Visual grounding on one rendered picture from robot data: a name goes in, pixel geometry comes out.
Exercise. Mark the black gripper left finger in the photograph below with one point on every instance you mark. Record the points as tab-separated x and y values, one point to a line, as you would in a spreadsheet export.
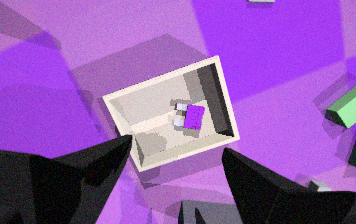
69	189

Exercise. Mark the light blue rectangular block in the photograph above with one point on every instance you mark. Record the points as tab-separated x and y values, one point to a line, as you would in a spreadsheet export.
352	159

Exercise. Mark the white rectangular tray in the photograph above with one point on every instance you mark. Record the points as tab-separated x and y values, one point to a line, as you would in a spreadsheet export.
147	111

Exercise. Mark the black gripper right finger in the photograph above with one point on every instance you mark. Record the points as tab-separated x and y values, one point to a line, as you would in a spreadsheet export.
262	196

